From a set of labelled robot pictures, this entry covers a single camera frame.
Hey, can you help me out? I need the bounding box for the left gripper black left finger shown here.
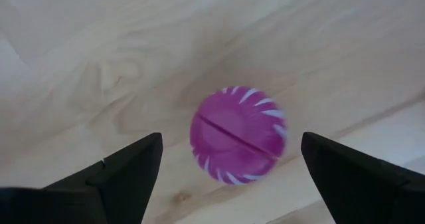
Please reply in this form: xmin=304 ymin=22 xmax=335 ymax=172
xmin=42 ymin=132 xmax=164 ymax=224

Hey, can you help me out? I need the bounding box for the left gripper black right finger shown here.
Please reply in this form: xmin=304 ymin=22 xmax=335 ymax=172
xmin=301 ymin=132 xmax=425 ymax=224

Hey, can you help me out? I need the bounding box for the purple toy onion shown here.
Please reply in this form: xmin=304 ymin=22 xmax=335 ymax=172
xmin=189 ymin=86 xmax=288 ymax=185

